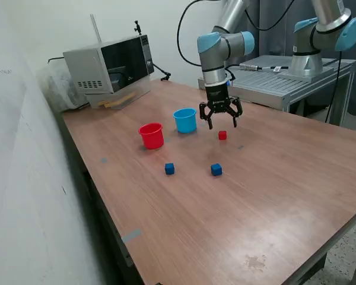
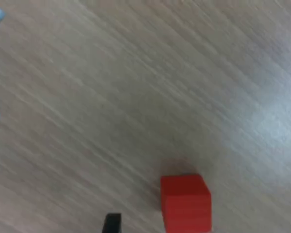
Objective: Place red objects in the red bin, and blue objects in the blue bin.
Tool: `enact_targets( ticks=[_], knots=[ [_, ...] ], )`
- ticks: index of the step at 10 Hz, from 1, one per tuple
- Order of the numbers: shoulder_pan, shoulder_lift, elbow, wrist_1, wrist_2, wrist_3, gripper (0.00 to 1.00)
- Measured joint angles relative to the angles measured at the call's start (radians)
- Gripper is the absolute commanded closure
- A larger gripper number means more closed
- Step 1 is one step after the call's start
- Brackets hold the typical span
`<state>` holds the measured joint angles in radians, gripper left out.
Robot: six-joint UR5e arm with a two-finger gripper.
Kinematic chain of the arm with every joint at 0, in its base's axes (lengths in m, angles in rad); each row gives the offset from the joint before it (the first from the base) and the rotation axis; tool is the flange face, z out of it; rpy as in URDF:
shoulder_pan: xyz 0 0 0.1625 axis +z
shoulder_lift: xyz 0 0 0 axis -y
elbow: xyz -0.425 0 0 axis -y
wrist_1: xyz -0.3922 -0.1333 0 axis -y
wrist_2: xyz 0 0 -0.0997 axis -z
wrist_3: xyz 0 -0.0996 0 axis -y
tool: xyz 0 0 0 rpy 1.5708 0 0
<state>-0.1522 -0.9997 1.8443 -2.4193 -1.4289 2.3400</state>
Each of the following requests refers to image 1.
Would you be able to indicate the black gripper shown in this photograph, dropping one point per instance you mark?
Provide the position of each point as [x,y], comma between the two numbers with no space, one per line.
[218,96]

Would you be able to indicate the red cube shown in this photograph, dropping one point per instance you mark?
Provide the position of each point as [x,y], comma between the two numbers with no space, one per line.
[222,135]

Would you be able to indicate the blue cube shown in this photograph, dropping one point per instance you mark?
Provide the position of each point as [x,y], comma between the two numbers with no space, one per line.
[169,169]
[216,169]

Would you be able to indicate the silver blue-capped robot arm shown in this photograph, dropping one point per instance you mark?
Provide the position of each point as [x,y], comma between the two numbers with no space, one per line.
[213,59]

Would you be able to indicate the aluminium robot base table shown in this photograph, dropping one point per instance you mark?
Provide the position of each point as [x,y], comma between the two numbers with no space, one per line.
[261,81]

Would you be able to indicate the blue plastic cup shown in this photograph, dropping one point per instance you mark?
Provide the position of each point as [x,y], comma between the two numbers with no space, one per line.
[185,123]

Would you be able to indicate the silver cylindrical device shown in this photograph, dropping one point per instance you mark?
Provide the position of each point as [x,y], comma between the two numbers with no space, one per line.
[250,66]

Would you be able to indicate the black marker pen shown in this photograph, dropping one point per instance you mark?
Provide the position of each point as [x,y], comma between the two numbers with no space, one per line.
[268,68]

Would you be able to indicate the small white tag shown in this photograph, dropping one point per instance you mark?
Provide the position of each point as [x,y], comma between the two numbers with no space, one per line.
[277,69]

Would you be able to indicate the red plastic cup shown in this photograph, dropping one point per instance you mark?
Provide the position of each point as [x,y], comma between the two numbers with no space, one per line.
[152,139]

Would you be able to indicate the wooden sticks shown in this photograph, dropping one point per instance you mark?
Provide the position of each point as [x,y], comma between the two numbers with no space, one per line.
[118,100]

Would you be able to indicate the silver microwave oven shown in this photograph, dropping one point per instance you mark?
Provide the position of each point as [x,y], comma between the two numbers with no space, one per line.
[86,68]

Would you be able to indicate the long grey tape strip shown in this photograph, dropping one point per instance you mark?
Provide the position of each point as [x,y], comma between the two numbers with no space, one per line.
[131,235]

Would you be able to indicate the translucent plastic bag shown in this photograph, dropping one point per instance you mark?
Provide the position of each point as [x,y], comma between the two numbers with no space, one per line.
[56,89]

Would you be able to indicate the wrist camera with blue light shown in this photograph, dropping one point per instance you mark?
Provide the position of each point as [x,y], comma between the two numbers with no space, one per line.
[230,83]

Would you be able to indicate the small black camera mount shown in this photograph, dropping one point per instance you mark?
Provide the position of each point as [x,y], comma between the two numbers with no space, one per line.
[137,28]

